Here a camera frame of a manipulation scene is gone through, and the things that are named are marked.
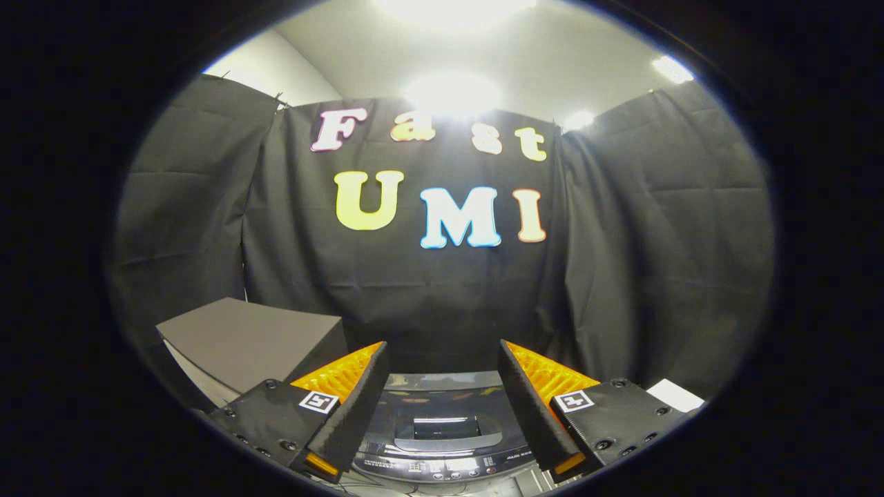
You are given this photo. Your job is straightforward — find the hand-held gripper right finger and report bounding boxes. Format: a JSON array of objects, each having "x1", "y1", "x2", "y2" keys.
[{"x1": 498, "y1": 339, "x2": 688, "y2": 484}]

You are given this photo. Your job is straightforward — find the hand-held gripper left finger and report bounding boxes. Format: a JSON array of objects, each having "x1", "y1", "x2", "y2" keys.
[{"x1": 209, "y1": 341, "x2": 390, "y2": 484}]

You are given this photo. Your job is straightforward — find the dark grey washing machine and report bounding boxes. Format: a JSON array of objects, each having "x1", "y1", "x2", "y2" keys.
[{"x1": 349, "y1": 371, "x2": 548, "y2": 496}]

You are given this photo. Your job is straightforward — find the grey cabinet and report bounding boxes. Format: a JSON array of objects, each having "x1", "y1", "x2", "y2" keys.
[{"x1": 155, "y1": 297, "x2": 349, "y2": 409}]

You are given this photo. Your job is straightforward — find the black backdrop cloth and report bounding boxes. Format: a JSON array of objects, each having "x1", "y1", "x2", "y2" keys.
[{"x1": 105, "y1": 75, "x2": 776, "y2": 409}]

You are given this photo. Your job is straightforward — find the rectangular ceiling light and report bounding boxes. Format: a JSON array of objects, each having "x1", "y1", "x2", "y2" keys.
[{"x1": 651, "y1": 55, "x2": 695, "y2": 86}]

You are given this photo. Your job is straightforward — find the large round ceiling light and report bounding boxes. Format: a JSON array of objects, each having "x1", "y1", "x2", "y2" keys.
[{"x1": 373, "y1": 0, "x2": 539, "y2": 30}]

